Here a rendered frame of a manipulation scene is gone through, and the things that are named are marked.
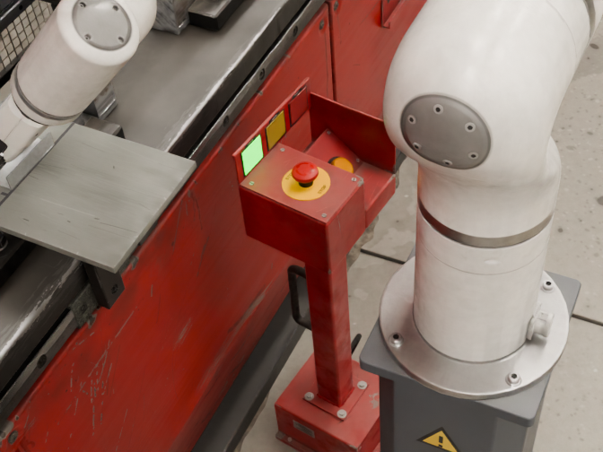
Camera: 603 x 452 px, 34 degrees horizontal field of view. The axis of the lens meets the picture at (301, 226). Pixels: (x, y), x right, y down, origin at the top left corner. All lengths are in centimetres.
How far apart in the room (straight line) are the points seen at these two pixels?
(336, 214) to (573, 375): 93
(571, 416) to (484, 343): 121
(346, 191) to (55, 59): 59
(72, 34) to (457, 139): 43
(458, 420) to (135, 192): 46
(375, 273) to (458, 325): 140
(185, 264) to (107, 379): 23
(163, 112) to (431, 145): 82
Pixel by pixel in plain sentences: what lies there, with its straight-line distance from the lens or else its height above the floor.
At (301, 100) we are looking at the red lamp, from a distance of 153.
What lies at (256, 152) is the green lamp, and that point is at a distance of 146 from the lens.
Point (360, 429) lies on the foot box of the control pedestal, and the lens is 195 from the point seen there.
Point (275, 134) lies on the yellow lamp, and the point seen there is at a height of 80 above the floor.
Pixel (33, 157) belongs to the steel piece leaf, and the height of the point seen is 101.
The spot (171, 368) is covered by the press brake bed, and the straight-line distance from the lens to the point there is 164.
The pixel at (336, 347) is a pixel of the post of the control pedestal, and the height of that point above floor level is 33.
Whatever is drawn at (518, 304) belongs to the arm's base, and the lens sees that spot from 92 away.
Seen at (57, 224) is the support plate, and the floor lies 100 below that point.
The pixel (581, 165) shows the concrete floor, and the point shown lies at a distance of 260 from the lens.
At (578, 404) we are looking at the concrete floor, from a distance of 216.
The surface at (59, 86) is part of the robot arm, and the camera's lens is 101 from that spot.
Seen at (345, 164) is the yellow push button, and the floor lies 73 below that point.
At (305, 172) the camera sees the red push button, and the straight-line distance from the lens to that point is 142.
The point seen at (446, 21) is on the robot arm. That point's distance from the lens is 67.
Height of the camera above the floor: 182
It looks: 49 degrees down
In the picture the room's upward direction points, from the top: 6 degrees counter-clockwise
